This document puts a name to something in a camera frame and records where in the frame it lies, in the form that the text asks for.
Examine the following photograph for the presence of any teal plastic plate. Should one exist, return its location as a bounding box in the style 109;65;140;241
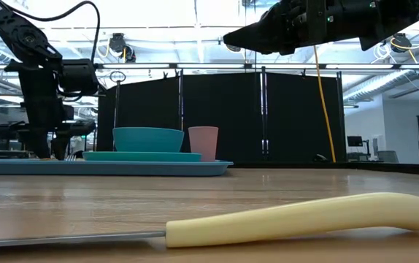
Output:
82;150;202;164

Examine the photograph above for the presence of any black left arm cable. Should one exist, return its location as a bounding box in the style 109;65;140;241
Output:
7;0;101;65

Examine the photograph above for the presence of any yellow hanging cable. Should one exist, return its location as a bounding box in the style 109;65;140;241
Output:
313;45;337;164

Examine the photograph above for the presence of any thin pole with ring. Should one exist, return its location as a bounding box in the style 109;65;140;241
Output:
109;70;127;129

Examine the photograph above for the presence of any blue plastic serving tray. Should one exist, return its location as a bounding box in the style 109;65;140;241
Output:
0;158;234;178

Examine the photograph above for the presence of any black computer monitor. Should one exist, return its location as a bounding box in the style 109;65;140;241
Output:
0;123;18;142
347;135;364;148

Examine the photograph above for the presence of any table knife cream handle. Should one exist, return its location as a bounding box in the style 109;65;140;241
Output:
0;192;419;250

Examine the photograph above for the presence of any teal plastic bowl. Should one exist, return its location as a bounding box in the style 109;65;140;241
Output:
112;126;185;153

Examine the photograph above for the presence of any pink plastic cup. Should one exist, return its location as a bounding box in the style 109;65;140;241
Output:
188;126;220;163

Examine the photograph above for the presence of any black folding partition screen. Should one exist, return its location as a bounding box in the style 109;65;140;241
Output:
97;71;347;164

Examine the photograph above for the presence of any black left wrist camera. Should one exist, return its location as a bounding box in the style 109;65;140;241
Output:
63;120;97;139

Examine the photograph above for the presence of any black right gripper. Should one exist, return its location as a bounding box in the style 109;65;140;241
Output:
223;0;364;56

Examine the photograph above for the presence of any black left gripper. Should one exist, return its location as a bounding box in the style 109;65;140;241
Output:
19;70;72;161

